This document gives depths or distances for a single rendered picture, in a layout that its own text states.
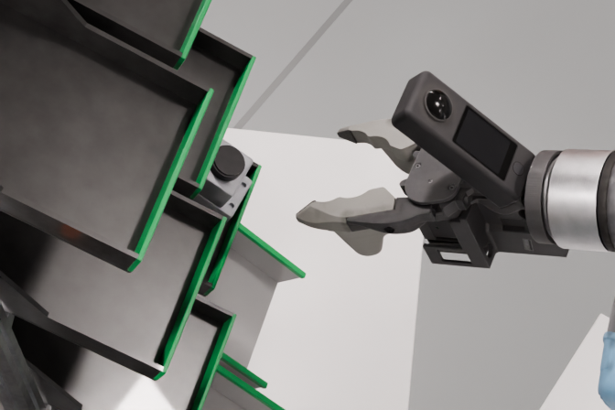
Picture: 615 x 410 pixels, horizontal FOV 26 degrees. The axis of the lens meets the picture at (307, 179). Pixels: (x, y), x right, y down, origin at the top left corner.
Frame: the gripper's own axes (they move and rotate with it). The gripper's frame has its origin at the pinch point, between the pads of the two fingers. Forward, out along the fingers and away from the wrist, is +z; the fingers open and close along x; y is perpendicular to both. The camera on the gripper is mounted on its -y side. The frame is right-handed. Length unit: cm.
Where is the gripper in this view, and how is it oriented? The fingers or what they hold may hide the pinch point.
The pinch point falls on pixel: (324, 168)
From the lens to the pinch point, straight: 109.7
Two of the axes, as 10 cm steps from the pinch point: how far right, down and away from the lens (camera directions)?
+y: 3.9, 6.5, 6.5
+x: 3.8, -7.6, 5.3
